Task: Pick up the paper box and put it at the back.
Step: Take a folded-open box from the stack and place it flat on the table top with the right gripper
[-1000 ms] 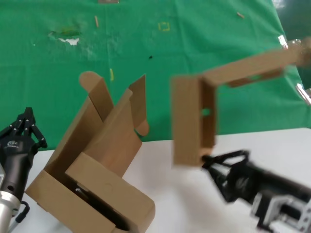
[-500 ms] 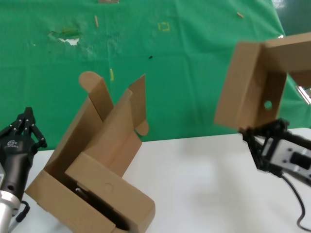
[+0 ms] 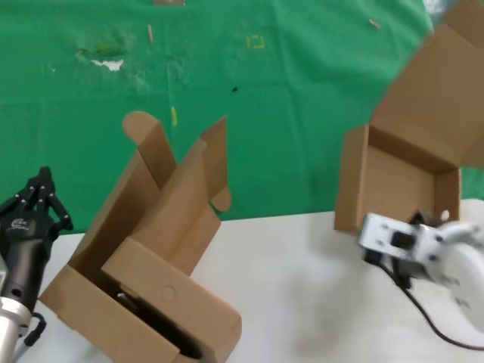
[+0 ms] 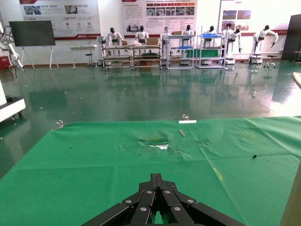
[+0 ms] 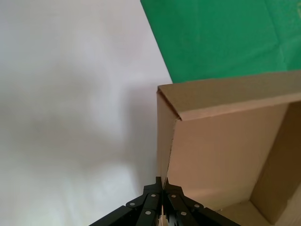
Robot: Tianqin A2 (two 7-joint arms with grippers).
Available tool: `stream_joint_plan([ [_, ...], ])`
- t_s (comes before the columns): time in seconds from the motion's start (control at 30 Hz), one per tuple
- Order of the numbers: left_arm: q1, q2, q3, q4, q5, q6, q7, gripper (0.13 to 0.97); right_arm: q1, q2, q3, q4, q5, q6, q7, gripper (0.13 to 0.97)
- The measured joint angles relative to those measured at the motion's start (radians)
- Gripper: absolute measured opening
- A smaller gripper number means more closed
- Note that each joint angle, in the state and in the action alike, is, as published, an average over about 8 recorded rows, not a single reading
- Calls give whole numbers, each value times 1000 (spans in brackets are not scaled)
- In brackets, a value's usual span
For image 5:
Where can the small cardboard box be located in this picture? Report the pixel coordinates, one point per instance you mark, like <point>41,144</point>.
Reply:
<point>223,153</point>

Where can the green table cloth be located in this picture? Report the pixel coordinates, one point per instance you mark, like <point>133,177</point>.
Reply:
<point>223,35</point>

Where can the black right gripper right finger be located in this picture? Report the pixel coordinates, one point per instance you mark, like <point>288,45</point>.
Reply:
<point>183,209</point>

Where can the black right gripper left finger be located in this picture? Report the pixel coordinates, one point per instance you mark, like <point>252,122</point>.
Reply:
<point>145,207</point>

